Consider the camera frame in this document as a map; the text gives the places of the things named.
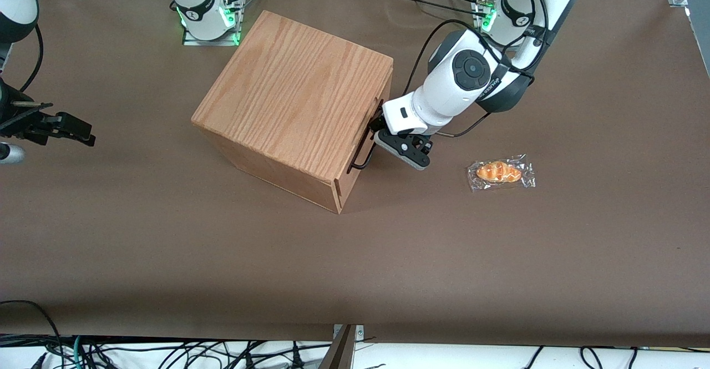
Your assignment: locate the light wooden drawer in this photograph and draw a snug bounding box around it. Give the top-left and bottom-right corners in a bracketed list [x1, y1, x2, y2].
[334, 67, 395, 215]

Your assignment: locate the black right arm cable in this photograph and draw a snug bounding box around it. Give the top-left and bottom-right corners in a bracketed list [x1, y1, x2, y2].
[21, 24, 44, 93]

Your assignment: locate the black looped floor cable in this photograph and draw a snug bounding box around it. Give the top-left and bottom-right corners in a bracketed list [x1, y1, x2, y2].
[0, 300, 63, 369]

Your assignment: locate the long black table cable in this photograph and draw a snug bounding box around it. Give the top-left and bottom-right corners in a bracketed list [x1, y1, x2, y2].
[387, 0, 489, 18]

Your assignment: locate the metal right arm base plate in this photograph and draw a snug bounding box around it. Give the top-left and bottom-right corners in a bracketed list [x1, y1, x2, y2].
[182, 0, 244, 47]

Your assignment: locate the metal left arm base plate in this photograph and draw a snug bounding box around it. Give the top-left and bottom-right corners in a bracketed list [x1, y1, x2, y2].
[473, 0, 500, 34]

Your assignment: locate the black metal drawer handle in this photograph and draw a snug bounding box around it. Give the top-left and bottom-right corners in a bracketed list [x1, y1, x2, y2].
[347, 99, 389, 171]

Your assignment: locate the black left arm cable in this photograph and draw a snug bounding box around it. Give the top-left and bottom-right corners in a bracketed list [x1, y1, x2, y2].
[400, 0, 551, 138]

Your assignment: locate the metal table edge bracket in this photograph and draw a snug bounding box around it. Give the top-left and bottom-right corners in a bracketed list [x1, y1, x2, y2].
[318, 323, 365, 369]

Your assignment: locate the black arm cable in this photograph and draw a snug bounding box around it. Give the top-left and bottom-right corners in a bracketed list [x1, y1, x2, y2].
[400, 0, 551, 138]
[21, 24, 44, 93]

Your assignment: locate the plastic wrapped bread roll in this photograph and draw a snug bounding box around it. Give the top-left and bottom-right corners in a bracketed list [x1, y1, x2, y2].
[466, 154, 537, 193]

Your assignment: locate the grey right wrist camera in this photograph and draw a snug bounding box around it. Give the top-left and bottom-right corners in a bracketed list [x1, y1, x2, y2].
[0, 143, 27, 165]

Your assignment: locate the light wooden drawer cabinet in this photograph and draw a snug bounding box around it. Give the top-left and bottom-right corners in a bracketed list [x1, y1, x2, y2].
[191, 9, 395, 215]

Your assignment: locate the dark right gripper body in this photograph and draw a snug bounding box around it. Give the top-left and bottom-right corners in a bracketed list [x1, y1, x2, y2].
[0, 78, 19, 129]

